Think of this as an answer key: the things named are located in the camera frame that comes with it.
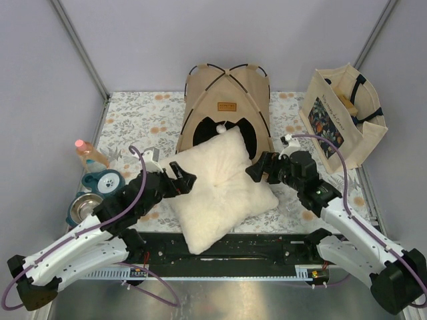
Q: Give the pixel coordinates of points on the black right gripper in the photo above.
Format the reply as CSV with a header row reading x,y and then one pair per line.
x,y
268,164

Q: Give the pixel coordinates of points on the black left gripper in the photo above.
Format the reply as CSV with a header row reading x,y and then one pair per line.
x,y
184,183

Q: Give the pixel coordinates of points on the white fluffy cushion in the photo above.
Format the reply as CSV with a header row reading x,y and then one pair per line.
x,y
223,194

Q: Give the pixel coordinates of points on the beige fabric pet tent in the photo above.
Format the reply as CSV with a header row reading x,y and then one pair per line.
x,y
227,106

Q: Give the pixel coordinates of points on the black tent pole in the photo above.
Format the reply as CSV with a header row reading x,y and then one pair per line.
x,y
240,90
213,93

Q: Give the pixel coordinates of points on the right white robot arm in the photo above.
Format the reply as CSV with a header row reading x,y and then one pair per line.
x,y
396,277

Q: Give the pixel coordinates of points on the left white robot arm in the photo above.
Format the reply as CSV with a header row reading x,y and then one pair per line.
x,y
103,238

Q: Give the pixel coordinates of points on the teal double pet bowl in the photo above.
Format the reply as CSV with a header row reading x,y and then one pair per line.
x,y
97,187

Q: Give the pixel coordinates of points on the floral patterned table mat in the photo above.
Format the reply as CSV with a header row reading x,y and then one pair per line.
x,y
144,119

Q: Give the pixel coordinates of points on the pink capped plastic bottle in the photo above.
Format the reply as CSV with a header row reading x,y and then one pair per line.
x,y
92,159

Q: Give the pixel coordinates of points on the cream floral tote bag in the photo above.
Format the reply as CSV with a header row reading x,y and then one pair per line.
x,y
324,115

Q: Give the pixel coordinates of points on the wooden block in bag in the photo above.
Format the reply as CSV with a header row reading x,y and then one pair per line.
x,y
346,102

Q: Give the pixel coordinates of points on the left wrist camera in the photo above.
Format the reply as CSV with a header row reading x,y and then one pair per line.
x,y
150,157

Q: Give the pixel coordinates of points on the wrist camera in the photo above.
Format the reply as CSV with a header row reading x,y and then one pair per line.
x,y
150,157
290,145

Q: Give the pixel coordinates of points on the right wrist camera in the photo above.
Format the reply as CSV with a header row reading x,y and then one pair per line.
x,y
290,145

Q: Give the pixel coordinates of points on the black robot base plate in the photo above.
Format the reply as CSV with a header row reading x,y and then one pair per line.
x,y
270,248

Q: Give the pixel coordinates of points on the white slotted cable duct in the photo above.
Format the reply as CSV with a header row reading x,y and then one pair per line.
x,y
207,270

